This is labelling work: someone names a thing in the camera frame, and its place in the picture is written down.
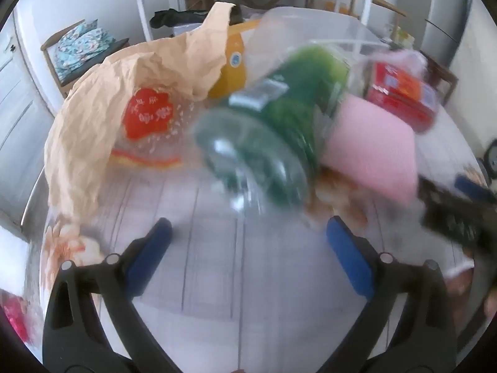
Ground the brown paper bag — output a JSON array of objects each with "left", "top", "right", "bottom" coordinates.
[{"left": 43, "top": 2, "right": 243, "bottom": 226}]

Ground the orange medicine box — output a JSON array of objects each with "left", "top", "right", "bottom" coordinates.
[{"left": 207, "top": 19, "right": 265, "bottom": 99}]

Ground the green plastic bottle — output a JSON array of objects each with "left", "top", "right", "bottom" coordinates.
[{"left": 193, "top": 44, "right": 352, "bottom": 208}]

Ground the white panel door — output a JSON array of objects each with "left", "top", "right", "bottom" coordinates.
[{"left": 0, "top": 12, "right": 55, "bottom": 218}]

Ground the floral cushion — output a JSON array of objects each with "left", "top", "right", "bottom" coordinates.
[{"left": 52, "top": 19, "right": 117, "bottom": 78}]

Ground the clear bag with red print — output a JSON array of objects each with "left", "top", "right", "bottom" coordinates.
[{"left": 111, "top": 85, "right": 198, "bottom": 169}]

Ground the clear plastic container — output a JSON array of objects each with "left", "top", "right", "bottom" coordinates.
[{"left": 243, "top": 6, "right": 389, "bottom": 98}]

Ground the white metal table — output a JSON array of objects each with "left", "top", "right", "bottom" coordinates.
[{"left": 124, "top": 0, "right": 385, "bottom": 41}]

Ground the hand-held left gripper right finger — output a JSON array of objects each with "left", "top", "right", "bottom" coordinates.
[{"left": 326, "top": 215, "right": 457, "bottom": 373}]

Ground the red snack packet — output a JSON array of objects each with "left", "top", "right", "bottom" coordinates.
[{"left": 363, "top": 48, "right": 443, "bottom": 135}]

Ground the black cloth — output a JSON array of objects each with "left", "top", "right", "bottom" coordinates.
[{"left": 149, "top": 8, "right": 212, "bottom": 28}]

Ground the pink sponge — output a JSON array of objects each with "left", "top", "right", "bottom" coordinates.
[{"left": 320, "top": 97, "right": 420, "bottom": 206}]

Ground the dark wooden chair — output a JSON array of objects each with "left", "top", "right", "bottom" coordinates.
[{"left": 425, "top": 62, "right": 459, "bottom": 105}]

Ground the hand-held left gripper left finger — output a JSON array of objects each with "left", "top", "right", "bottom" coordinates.
[{"left": 42, "top": 218, "right": 173, "bottom": 373}]

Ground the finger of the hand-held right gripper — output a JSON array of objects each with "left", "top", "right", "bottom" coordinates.
[
  {"left": 454, "top": 174, "right": 497, "bottom": 207},
  {"left": 418, "top": 179, "right": 497, "bottom": 251}
]

